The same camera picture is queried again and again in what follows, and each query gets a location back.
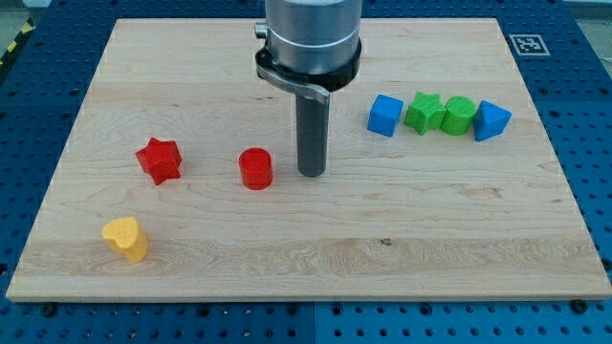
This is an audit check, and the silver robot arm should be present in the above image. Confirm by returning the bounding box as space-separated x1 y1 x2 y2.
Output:
254 0 362 105

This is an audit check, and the white fiducial marker tag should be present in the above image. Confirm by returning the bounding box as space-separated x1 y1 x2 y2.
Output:
509 33 550 56

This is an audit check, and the green star block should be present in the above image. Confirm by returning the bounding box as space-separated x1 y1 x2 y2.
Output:
404 92 447 136

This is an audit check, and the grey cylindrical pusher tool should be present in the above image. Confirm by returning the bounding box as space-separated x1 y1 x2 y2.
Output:
295 96 329 177

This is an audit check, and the yellow heart block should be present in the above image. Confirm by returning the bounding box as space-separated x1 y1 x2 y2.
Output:
101 217 148 262

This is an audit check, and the wooden board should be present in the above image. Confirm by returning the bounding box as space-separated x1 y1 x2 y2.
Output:
7 18 611 303

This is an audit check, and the blue triangle block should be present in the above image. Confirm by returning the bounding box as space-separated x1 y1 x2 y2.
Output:
473 100 512 141

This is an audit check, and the green cylinder block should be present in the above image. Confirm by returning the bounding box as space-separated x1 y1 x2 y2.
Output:
440 96 477 136

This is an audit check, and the blue cube block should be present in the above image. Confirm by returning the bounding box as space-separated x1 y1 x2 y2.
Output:
367 95 404 138

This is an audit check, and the red star block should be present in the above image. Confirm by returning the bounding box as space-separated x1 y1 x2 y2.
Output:
135 138 183 185

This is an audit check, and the red cylinder block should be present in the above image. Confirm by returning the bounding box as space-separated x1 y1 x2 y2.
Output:
238 147 273 190

